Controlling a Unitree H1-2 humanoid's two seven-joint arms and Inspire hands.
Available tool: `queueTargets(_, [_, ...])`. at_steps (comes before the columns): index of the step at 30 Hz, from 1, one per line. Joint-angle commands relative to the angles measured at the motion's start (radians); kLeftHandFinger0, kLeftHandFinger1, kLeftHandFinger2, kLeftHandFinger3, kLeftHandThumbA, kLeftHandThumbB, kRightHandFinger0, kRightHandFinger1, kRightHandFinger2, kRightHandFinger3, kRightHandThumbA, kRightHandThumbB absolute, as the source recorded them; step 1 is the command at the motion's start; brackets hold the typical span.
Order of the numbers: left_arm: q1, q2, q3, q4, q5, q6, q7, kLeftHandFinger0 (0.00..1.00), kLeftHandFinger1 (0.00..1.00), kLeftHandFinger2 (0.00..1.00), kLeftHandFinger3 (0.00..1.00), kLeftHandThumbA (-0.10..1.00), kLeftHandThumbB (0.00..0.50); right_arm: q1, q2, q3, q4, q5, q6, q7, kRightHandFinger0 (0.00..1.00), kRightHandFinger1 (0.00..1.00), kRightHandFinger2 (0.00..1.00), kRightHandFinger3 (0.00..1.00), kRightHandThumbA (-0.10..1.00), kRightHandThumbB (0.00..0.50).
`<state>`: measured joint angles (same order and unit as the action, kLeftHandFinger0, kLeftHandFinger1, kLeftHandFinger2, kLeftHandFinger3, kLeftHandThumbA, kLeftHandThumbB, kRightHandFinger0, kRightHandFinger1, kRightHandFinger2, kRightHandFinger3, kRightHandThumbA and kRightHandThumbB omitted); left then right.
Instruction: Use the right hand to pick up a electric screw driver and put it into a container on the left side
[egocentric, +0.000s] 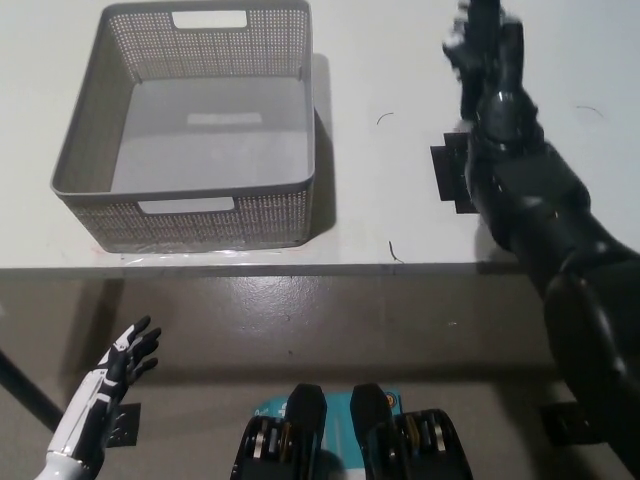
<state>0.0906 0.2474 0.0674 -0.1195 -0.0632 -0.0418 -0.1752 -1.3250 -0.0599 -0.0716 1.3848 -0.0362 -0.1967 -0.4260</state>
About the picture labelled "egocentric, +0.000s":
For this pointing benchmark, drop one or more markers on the white and black left hand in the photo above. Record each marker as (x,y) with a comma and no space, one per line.
(107,380)

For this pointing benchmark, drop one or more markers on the black taped square stand pad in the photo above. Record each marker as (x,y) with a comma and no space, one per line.
(450,170)

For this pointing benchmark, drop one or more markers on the black floor tape patch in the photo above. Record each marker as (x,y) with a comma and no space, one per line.
(127,422)
(562,425)

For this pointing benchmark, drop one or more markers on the black and white right hand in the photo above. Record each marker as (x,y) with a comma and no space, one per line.
(505,110)

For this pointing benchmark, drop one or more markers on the clear tape strip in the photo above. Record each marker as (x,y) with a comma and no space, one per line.
(200,254)

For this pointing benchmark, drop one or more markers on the black table leg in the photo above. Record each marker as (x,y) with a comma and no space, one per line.
(27,390)

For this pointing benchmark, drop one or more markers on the grey perforated plastic basket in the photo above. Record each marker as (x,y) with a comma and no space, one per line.
(210,130)

